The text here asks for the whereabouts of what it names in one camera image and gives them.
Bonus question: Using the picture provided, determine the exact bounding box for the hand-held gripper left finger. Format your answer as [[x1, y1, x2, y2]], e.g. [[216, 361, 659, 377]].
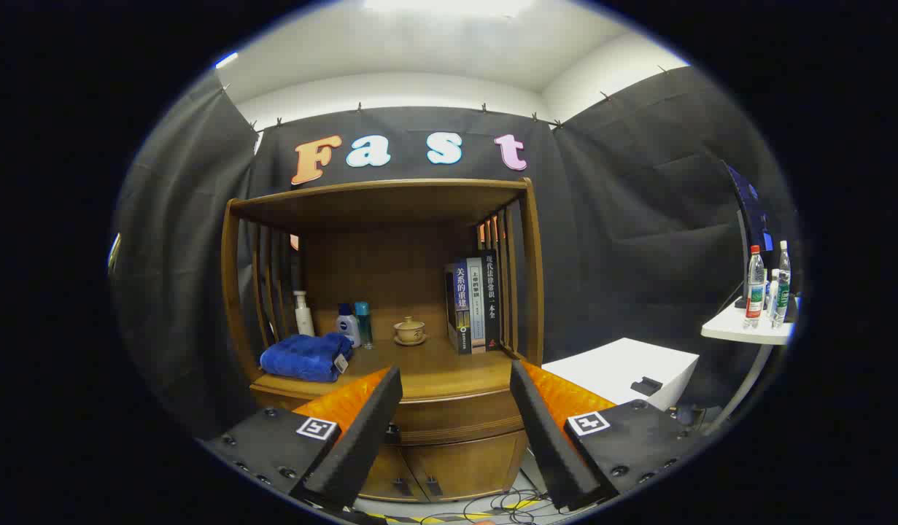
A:
[[201, 367, 404, 510]]

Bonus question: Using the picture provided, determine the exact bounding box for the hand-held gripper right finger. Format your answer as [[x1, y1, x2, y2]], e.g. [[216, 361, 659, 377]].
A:
[[509, 359, 705, 510]]

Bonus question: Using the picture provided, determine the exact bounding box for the wooden drawer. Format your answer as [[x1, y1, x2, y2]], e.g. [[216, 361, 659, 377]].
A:
[[253, 386, 527, 446]]

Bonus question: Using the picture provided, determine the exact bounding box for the wooden cabinet door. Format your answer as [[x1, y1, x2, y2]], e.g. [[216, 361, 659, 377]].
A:
[[403, 430, 529, 502], [360, 445, 429, 503]]

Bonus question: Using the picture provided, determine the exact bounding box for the wooden countertop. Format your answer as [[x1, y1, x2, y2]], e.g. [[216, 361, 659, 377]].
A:
[[250, 335, 527, 403]]

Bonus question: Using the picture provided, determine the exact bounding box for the wooden cabinet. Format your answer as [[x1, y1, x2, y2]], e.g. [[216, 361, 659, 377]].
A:
[[221, 177, 546, 504]]

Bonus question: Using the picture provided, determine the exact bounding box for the blue folded towel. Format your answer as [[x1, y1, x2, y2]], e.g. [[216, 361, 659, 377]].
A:
[[260, 332, 355, 384]]

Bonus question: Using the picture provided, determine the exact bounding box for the white box table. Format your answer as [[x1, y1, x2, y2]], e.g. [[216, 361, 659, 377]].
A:
[[542, 337, 701, 413]]

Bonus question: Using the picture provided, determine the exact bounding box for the white bottle dark blue cap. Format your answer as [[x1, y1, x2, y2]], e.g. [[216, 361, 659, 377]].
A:
[[336, 303, 362, 349]]

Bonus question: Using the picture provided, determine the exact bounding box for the beige lidded tea cup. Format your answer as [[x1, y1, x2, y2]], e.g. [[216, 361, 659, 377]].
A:
[[393, 316, 427, 346]]

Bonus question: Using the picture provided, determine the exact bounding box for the white pump bottle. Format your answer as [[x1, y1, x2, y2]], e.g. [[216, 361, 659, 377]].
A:
[[293, 290, 316, 338]]

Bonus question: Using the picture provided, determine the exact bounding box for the light grey spine book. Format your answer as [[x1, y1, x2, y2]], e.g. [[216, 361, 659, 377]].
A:
[[466, 257, 487, 354]]

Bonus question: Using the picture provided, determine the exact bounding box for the blue spine book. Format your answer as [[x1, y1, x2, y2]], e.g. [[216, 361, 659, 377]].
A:
[[446, 260, 473, 356]]

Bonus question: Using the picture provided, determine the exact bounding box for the white side table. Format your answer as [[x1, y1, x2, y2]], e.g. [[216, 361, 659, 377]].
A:
[[701, 295, 798, 436]]

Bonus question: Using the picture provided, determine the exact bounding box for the red cap water bottle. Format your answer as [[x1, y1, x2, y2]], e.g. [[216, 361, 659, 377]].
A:
[[745, 245, 765, 329]]

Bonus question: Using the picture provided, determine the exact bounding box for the green label water bottle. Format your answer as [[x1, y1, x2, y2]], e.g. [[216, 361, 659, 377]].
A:
[[773, 241, 792, 327]]

